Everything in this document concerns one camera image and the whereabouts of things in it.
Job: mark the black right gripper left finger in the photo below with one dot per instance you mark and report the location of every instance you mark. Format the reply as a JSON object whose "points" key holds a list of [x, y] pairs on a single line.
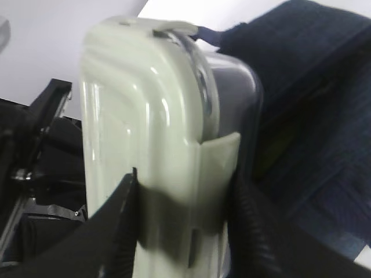
{"points": [[103, 246]]}

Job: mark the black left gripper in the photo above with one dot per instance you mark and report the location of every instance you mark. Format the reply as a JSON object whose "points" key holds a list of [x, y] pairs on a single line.
{"points": [[42, 177]]}

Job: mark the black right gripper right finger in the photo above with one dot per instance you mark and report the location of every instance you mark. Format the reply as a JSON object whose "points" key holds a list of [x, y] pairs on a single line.
{"points": [[264, 244]]}

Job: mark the green lidded glass food container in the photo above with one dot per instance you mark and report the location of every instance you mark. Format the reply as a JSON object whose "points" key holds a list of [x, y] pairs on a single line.
{"points": [[183, 120]]}

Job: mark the dark navy fabric lunch bag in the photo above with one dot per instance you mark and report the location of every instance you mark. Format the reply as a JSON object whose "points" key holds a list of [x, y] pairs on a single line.
{"points": [[312, 158]]}

